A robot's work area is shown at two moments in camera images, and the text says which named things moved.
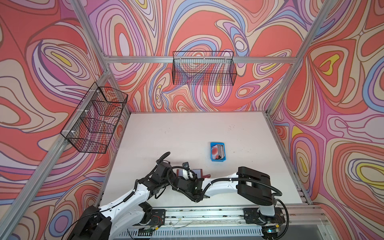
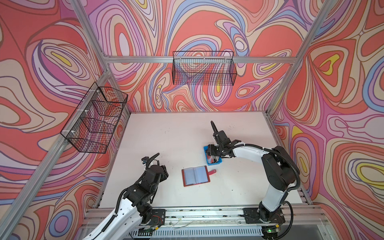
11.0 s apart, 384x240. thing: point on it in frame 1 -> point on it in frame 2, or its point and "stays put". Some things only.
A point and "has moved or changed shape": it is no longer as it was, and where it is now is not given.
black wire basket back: (205, 68) stays put
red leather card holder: (198, 173) has moved or changed shape
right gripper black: (194, 180) -> (211, 150)
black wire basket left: (91, 126) stays put
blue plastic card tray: (217, 150) has moved or changed shape
